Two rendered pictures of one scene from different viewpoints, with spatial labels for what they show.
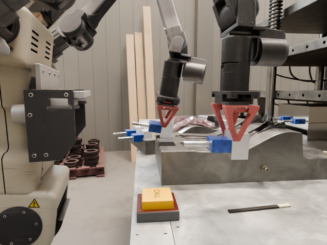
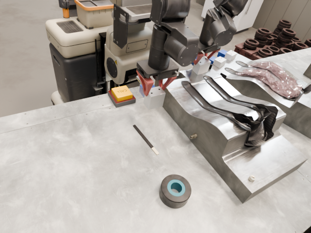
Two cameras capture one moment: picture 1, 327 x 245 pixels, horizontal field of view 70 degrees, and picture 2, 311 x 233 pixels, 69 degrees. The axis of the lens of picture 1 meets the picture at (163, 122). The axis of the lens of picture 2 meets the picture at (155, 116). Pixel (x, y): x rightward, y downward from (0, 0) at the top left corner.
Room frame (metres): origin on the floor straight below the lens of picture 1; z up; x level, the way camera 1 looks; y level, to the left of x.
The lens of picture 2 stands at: (0.21, -0.61, 1.36)
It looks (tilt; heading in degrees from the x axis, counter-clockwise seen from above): 43 degrees down; 58
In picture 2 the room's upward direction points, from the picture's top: 11 degrees clockwise
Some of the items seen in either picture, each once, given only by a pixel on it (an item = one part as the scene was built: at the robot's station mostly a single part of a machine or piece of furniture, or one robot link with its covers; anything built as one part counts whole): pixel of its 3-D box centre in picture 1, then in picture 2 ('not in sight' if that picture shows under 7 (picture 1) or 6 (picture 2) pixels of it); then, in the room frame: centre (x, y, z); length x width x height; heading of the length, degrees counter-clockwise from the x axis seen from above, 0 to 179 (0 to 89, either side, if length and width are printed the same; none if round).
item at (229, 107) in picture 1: (235, 117); (151, 81); (0.47, -0.15, 0.99); 0.07 x 0.07 x 0.09; 6
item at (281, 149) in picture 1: (236, 146); (224, 114); (0.72, -0.23, 0.87); 0.50 x 0.26 x 0.14; 95
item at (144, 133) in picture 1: (135, 137); (210, 59); (0.91, 0.11, 0.85); 0.13 x 0.05 x 0.05; 113
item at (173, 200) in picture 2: not in sight; (175, 190); (0.45, -0.40, 0.82); 0.08 x 0.08 x 0.04
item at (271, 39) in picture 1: (253, 36); (178, 30); (0.50, -0.18, 1.15); 0.11 x 0.09 x 0.12; 100
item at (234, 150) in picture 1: (213, 144); (146, 88); (0.48, -0.11, 0.93); 0.13 x 0.05 x 0.05; 95
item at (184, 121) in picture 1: (188, 121); (272, 75); (1.06, -0.11, 0.90); 0.26 x 0.18 x 0.08; 113
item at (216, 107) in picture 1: (230, 115); (159, 79); (0.50, -0.14, 0.99); 0.07 x 0.07 x 0.09; 6
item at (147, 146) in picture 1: (188, 130); (269, 83); (1.07, -0.11, 0.85); 0.50 x 0.26 x 0.11; 113
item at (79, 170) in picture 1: (75, 151); (281, 44); (3.13, 1.21, 0.20); 1.09 x 0.79 x 0.39; 13
